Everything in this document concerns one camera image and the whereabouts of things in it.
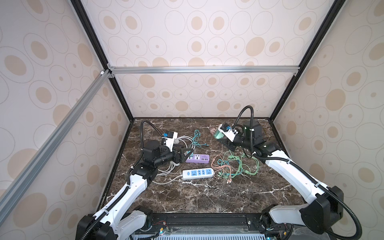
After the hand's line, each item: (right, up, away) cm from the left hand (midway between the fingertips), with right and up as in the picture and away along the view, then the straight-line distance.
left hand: (191, 148), depth 71 cm
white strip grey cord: (-16, -16, +19) cm, 30 cm away
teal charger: (0, -2, -2) cm, 3 cm away
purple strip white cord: (-9, +4, +36) cm, 37 cm away
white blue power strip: (+3, -16, +16) cm, 23 cm away
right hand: (+15, +7, +6) cm, 18 cm away
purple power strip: (+4, -9, +23) cm, 25 cm away
